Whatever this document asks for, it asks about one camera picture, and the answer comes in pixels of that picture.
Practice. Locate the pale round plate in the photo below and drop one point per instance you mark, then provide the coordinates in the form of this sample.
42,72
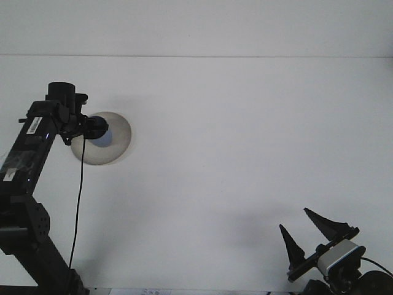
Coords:
119,135

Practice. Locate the pale blue cup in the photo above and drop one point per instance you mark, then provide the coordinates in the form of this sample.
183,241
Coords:
104,142

